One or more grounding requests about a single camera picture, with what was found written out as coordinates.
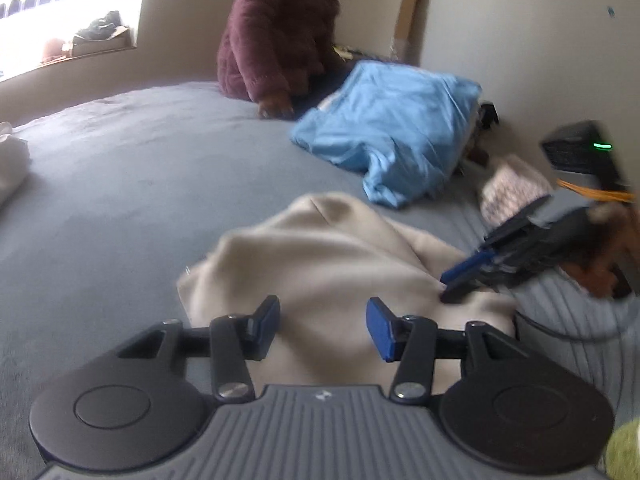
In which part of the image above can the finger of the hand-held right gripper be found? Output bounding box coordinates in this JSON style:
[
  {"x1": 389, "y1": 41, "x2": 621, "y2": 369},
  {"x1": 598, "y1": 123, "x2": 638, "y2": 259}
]
[
  {"x1": 440, "y1": 196, "x2": 552, "y2": 286},
  {"x1": 440, "y1": 272, "x2": 493, "y2": 304}
]

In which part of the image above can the bedside clutter pile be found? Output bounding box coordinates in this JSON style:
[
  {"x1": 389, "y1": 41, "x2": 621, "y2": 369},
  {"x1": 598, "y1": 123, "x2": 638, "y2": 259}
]
[{"x1": 330, "y1": 42, "x2": 401, "y2": 63}]

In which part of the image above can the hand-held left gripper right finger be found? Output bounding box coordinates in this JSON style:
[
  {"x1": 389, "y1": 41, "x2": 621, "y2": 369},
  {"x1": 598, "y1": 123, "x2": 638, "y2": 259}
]
[{"x1": 367, "y1": 297, "x2": 531, "y2": 403}]

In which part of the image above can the right hand-held gripper cable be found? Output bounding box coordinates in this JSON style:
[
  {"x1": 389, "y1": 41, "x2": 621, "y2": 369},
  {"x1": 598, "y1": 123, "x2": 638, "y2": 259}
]
[{"x1": 515, "y1": 310, "x2": 631, "y2": 343}]

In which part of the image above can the white shirt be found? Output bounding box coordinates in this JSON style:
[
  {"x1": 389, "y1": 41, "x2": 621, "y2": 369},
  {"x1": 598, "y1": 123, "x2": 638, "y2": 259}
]
[{"x1": 0, "y1": 122, "x2": 31, "y2": 206}]

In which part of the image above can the ribbed light blue cloth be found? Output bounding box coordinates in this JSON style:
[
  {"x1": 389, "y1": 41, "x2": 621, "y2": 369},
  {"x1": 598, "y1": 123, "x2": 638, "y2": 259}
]
[{"x1": 470, "y1": 210, "x2": 640, "y2": 421}]

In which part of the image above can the black small object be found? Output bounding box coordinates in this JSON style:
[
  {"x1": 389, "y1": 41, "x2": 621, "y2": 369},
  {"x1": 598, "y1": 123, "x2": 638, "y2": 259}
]
[{"x1": 477, "y1": 102, "x2": 501, "y2": 128}]

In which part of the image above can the cream jacket with black stripes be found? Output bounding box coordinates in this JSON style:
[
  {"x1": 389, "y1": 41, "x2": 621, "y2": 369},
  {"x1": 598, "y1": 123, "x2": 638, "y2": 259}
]
[{"x1": 176, "y1": 192, "x2": 518, "y2": 396}]

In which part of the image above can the yellow-green fuzzy cloth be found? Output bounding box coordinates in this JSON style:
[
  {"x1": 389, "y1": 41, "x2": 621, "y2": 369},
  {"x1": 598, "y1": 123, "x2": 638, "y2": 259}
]
[{"x1": 605, "y1": 417, "x2": 640, "y2": 480}]

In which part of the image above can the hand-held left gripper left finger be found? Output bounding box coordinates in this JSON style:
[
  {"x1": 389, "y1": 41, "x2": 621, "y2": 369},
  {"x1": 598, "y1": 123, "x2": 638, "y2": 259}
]
[{"x1": 116, "y1": 296, "x2": 281, "y2": 403}]

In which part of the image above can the person's right hand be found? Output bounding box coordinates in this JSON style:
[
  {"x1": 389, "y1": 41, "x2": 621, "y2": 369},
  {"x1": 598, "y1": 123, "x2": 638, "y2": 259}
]
[{"x1": 570, "y1": 240, "x2": 621, "y2": 298}]

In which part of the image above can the shoe box with dark shoes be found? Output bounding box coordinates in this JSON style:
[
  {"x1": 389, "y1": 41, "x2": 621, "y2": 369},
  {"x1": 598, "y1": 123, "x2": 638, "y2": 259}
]
[{"x1": 72, "y1": 10, "x2": 132, "y2": 56}]

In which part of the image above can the white patterned knitted cloth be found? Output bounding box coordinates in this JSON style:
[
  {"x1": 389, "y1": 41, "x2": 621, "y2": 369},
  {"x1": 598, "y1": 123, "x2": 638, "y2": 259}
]
[{"x1": 480, "y1": 155, "x2": 553, "y2": 226}]

